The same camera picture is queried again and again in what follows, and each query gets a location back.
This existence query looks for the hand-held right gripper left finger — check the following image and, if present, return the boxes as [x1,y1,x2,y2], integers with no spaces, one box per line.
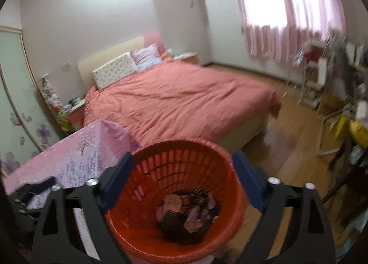
[32,151,135,264]

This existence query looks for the yellow bag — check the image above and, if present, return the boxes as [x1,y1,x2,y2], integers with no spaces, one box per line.
[335,115,368,147]

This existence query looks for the white wire rack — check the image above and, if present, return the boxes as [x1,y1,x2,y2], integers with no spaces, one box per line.
[287,48,307,100]

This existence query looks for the white floral pillow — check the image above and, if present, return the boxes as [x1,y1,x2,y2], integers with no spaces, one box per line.
[92,53,138,90]

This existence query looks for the pink striped pillow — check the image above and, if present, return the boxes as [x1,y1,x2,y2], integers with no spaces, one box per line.
[131,44,163,72]

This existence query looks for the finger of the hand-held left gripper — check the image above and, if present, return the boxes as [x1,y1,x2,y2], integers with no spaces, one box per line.
[27,176,57,195]

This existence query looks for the orange plastic basket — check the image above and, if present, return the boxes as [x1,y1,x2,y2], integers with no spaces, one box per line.
[105,139,248,260]

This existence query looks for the heap of cloths and wrappers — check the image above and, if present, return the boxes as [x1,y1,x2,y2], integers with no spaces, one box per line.
[155,189,220,246]

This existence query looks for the white trolley shelf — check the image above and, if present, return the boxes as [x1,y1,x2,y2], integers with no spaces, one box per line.
[299,43,337,109]

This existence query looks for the yellow green plush toy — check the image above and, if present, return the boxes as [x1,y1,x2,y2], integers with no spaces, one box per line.
[56,109,72,131]

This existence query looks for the floral sliding wardrobe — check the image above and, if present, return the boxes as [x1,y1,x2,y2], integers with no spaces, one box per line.
[0,25,59,178]

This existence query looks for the dark wooden chair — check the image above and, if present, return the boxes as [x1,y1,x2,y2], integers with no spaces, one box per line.
[322,138,368,224]

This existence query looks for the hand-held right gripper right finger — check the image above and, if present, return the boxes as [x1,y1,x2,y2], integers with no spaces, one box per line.
[231,149,337,264]

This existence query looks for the pink floral tablecloth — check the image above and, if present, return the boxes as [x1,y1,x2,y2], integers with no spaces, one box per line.
[3,120,141,261]

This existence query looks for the brown paper bag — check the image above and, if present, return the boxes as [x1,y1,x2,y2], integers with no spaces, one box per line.
[318,94,342,115]

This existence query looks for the pink curtain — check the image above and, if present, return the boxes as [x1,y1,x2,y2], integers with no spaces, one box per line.
[227,0,347,60]

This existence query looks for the pink nightstand with mug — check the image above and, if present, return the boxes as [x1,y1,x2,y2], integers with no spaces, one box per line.
[65,99,87,131]

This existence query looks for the hanging plush toys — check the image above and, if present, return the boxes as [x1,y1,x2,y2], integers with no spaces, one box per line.
[40,76,62,109]

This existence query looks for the white metal frame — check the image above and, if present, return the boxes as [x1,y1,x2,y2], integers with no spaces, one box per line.
[316,109,345,157]

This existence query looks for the beige pink headboard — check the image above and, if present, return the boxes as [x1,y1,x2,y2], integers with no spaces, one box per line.
[78,31,167,92]

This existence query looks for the bed with coral duvet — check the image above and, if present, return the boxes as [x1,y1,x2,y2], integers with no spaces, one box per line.
[82,53,282,149]

